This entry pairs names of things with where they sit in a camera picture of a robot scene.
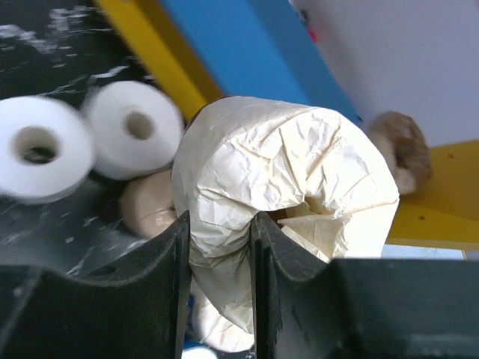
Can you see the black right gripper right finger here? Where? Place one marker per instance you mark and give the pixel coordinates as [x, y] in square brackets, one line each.
[358, 308]

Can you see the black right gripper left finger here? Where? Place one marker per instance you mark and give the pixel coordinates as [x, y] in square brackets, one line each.
[133, 307]

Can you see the cream roll front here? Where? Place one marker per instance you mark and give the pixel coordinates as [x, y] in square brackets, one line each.
[243, 155]

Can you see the brown roll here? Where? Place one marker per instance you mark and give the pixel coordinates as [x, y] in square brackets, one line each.
[403, 145]
[146, 205]

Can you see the yellow shelf with coloured boards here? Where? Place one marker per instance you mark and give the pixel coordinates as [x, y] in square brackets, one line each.
[357, 57]

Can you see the blue wrapped white roll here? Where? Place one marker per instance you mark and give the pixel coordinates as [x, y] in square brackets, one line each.
[192, 347]

